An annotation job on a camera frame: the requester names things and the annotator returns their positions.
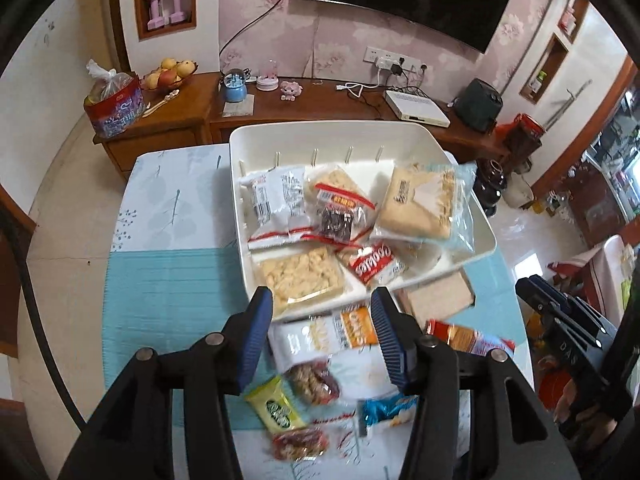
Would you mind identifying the blue white snack packet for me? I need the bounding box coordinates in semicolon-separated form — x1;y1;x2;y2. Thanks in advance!
360;394;420;436

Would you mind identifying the white orange snack pouch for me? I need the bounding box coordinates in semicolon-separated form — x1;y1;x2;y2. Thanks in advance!
267;305;381;367

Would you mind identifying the cream long-handled spoon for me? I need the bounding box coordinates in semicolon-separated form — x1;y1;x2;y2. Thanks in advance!
141;89;180;119

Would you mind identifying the pink white dome ornament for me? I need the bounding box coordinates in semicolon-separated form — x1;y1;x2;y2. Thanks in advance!
256;59;280;92

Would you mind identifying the metal rod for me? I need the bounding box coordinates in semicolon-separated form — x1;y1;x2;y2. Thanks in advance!
545;79;593;131

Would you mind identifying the clear red-striped dark snack packet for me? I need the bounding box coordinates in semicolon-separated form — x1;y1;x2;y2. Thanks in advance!
306;182;377;247

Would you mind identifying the clear red dates packet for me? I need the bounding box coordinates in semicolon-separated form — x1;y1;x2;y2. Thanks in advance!
271;427;331;462

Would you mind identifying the white plastic storage bin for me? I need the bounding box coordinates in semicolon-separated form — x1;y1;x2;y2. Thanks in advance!
228;120;497;322

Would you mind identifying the fruit bowl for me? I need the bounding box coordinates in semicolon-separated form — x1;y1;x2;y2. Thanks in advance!
142;62;198;92

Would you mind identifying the yellow green snack packet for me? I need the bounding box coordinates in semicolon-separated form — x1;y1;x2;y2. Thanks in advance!
245;377;307;433

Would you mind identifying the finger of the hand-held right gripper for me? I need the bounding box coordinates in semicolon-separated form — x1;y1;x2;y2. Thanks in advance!
531;274;621;341
515;277;571;333

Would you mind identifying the brown wooden door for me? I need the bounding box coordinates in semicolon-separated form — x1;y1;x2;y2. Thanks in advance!
0;185;38;361

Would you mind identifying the person's right hand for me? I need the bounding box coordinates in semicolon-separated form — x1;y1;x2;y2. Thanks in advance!
554;377;618;443

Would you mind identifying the clear pale puffed rice packet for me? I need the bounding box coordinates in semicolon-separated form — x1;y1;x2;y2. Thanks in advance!
252;246;348;313

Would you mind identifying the clear rice cracker packet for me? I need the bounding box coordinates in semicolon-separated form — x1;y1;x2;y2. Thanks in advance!
305;165;376;211

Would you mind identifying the dark green air fryer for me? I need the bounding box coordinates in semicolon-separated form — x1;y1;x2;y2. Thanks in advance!
457;78;503;133

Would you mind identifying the brown cardboard piece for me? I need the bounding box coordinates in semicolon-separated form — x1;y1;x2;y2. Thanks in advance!
397;270;476;318

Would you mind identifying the blue clear bread packet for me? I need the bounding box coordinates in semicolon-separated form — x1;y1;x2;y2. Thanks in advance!
372;162;478;253

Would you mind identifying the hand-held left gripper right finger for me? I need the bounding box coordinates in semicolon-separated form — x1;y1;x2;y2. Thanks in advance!
369;286;583;480

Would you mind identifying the red cookie packet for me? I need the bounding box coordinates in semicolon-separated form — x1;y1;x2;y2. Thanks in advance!
347;241;407;288

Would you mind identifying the white red-striped snack packet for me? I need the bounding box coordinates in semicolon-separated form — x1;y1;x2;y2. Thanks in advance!
239;167;313;251

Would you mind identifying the clear mixed nuts packet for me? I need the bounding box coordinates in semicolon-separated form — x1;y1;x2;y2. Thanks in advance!
285;360;343;406

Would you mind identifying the red blue snack bag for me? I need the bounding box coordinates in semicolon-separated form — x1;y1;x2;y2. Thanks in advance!
82;59;146;140

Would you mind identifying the table with patterned tablecloth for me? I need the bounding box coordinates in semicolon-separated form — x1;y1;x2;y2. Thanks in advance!
102;142;533;480

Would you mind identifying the wooden television cabinet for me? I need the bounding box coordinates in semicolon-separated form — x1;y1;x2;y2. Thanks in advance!
92;71;511;181

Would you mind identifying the red orange snack packet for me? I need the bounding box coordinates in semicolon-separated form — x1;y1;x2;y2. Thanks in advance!
424;319;516;361

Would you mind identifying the white wall socket strip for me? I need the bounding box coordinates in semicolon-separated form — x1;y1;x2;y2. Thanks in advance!
364;46;428;73

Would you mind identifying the grey square mat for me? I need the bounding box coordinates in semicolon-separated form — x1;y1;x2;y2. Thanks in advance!
222;92;256;118

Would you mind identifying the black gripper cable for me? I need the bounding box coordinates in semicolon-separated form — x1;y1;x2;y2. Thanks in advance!
0;195;88;433

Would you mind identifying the white set-top box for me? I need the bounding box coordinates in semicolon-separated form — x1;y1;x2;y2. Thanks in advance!
384;89;451;128

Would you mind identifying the red dark patterned canister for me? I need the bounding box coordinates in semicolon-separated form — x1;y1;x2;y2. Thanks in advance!
495;112;546;173

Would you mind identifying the white bucket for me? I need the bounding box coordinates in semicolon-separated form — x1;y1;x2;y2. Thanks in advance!
504;177;536;208

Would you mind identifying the blue snow globe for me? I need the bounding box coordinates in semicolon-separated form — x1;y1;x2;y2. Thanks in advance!
221;69;248;103

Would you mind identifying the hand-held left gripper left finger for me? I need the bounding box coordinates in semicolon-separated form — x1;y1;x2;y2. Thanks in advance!
57;286;275;480

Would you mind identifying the black television cable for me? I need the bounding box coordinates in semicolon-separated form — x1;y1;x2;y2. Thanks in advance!
219;0;303;76

